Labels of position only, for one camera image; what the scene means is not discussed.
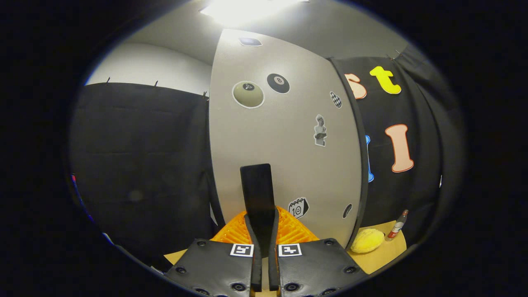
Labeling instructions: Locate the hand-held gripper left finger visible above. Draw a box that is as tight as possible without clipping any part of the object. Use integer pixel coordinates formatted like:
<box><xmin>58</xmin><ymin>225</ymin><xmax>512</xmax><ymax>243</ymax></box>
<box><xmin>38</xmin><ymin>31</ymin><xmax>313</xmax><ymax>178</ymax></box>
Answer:
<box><xmin>165</xmin><ymin>208</ymin><xmax>263</xmax><ymax>297</ymax></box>

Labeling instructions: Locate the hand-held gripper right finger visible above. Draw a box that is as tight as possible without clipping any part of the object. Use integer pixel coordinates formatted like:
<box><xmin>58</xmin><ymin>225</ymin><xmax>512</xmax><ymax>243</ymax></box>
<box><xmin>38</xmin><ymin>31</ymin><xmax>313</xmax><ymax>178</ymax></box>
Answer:
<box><xmin>268</xmin><ymin>206</ymin><xmax>368</xmax><ymax>297</ymax></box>

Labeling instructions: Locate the grey shoe cabinet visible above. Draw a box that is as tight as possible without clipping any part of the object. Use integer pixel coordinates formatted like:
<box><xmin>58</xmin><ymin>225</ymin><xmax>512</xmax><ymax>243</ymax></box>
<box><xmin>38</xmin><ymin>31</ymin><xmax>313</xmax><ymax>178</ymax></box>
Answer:
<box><xmin>329</xmin><ymin>57</ymin><xmax>370</xmax><ymax>250</ymax></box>

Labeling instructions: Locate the yellow plush toy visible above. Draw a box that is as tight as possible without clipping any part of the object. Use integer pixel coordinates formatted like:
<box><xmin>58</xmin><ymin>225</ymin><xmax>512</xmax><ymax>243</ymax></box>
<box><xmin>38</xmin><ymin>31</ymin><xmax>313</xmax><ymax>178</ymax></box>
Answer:
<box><xmin>351</xmin><ymin>228</ymin><xmax>385</xmax><ymax>253</ymax></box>

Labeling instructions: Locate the small red white bottle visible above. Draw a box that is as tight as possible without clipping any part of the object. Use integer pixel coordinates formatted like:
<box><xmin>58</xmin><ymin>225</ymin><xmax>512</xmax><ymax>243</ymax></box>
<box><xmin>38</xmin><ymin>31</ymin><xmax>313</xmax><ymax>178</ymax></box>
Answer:
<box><xmin>385</xmin><ymin>210</ymin><xmax>409</xmax><ymax>242</ymax></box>

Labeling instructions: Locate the black backdrop cloth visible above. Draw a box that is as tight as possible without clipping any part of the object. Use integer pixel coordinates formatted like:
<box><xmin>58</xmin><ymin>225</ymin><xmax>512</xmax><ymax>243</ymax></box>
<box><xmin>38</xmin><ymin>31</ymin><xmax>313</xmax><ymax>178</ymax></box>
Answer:
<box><xmin>68</xmin><ymin>45</ymin><xmax>467</xmax><ymax>264</ymax></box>

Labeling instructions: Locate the computer screen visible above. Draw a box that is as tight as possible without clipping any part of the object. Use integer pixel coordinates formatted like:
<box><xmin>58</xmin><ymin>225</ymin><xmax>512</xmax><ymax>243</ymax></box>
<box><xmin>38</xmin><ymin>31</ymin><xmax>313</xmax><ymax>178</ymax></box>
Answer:
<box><xmin>70</xmin><ymin>173</ymin><xmax>93</xmax><ymax>223</ymax></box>

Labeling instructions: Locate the large ceiling light panel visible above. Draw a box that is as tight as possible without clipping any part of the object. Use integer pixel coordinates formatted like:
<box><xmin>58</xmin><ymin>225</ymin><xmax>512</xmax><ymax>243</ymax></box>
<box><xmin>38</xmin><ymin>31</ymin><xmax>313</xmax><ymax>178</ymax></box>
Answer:
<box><xmin>200</xmin><ymin>0</ymin><xmax>310</xmax><ymax>26</ymax></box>

